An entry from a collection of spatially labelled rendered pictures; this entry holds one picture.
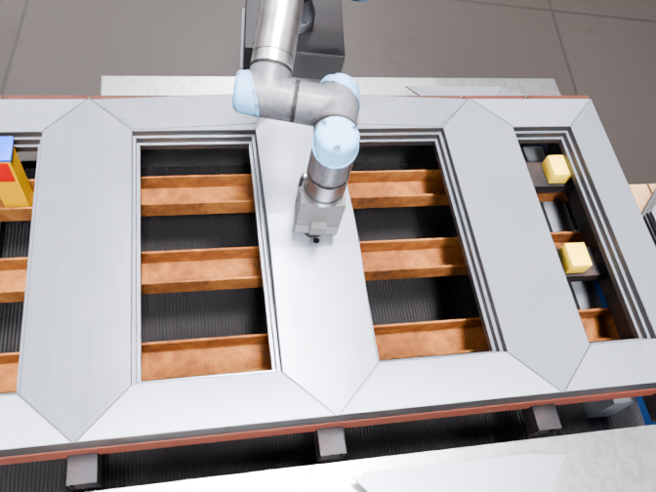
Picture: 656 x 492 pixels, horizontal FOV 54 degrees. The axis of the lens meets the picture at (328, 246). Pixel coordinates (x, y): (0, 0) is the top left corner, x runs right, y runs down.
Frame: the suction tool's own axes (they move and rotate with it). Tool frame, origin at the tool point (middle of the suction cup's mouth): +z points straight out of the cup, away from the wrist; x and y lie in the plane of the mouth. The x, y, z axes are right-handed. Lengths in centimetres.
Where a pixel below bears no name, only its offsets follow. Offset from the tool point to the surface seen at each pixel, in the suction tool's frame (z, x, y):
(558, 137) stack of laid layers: 5, 36, 63
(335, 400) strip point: 1.4, -34.1, 4.3
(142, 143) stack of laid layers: 4.9, 22.4, -36.8
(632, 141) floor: 88, 110, 154
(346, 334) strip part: 0.8, -21.5, 6.5
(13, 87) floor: 88, 108, -103
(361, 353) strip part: 1.1, -25.2, 9.4
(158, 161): 31, 37, -37
